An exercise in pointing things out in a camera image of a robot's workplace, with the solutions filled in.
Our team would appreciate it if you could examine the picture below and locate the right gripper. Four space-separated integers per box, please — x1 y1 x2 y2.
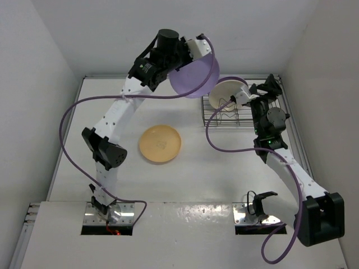
247 74 282 136

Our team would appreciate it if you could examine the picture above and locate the purple plate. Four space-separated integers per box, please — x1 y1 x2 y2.
217 76 248 86
168 53 220 99

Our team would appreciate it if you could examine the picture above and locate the cream plate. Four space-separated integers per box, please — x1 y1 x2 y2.
209 80 245 109

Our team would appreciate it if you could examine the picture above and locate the orange plate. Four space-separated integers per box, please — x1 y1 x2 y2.
139 124 182 163

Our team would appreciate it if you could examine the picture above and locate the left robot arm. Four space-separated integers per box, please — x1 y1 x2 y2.
81 29 197 216

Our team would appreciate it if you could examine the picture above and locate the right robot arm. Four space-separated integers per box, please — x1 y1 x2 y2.
250 74 345 247

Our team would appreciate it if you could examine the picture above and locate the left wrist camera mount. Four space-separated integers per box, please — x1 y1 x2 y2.
186 34 212 61

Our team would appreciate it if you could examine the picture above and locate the wire dish rack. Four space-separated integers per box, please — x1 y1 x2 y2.
200 76 283 130

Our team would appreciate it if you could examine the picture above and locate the black cable at right base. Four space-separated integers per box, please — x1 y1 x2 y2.
245 190 260 215

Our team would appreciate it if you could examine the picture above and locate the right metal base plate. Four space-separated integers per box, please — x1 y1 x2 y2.
232 202 282 226

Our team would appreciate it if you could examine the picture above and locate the metal base plate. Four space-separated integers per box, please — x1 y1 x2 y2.
82 203 135 226
232 202 282 226

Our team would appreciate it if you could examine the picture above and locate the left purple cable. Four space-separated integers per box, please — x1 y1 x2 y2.
58 35 217 225

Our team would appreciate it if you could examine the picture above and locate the purple cable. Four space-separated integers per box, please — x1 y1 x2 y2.
58 35 217 225
206 96 305 265

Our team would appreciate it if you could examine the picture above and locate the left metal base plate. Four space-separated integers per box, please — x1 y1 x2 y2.
82 203 135 226

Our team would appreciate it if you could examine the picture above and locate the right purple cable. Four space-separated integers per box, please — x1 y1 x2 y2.
206 96 305 265

